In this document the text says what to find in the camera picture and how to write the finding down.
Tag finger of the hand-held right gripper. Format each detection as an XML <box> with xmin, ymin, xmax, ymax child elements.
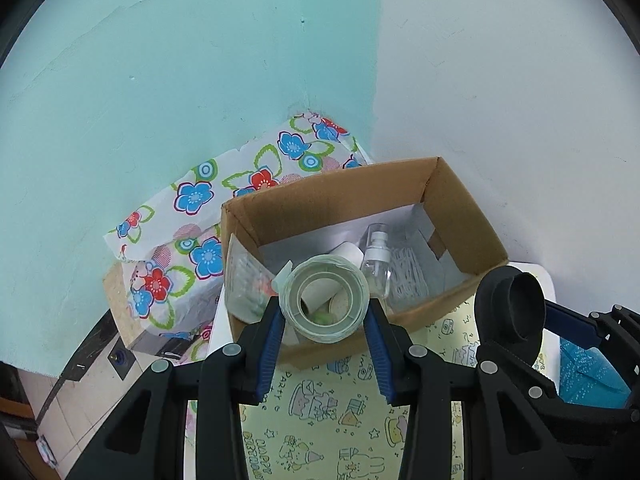
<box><xmin>542</xmin><ymin>301</ymin><xmax>640</xmax><ymax>381</ymax></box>
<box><xmin>475</xmin><ymin>342</ymin><xmax>558</xmax><ymax>403</ymax></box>

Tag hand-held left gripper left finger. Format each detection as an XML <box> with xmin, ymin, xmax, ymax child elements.
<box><xmin>65</xmin><ymin>297</ymin><xmax>287</xmax><ymax>480</ymax></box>

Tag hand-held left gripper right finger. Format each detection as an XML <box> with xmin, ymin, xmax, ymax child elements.
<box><xmin>364</xmin><ymin>299</ymin><xmax>566</xmax><ymax>480</ymax></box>

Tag black round lid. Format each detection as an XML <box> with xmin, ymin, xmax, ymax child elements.
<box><xmin>474</xmin><ymin>266</ymin><xmax>546</xmax><ymax>366</ymax></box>

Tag clear tape roll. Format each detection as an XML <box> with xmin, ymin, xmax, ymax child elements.
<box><xmin>279</xmin><ymin>255</ymin><xmax>371</xmax><ymax>345</ymax></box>

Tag clear spray bottle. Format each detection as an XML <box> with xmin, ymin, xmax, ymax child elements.
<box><xmin>360</xmin><ymin>223</ymin><xmax>396</xmax><ymax>311</ymax></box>

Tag brown cardboard box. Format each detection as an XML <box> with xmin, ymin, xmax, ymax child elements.
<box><xmin>220</xmin><ymin>156</ymin><xmax>511</xmax><ymax>371</ymax></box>

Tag blue dotted cloth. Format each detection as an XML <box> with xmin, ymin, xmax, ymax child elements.
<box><xmin>557</xmin><ymin>337</ymin><xmax>632</xmax><ymax>409</ymax></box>

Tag clear packet white sticks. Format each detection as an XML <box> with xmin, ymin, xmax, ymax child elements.
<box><xmin>387</xmin><ymin>245</ymin><xmax>431</xmax><ymax>311</ymax></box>

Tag printed yellow tablecloth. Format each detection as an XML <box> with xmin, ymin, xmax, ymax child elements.
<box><xmin>205</xmin><ymin>262</ymin><xmax>563</xmax><ymax>480</ymax></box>

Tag white cylindrical container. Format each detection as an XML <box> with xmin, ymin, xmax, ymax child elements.
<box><xmin>300</xmin><ymin>242</ymin><xmax>366</xmax><ymax>311</ymax></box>

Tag white paper sheet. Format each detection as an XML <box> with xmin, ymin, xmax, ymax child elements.
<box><xmin>260</xmin><ymin>200</ymin><xmax>481</xmax><ymax>286</ymax></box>

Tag small square socket plate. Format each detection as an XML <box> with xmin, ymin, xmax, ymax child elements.
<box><xmin>108</xmin><ymin>345</ymin><xmax>135</xmax><ymax>378</ymax></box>

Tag floral printed cloth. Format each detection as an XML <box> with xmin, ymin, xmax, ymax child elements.
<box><xmin>102</xmin><ymin>111</ymin><xmax>371</xmax><ymax>361</ymax></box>

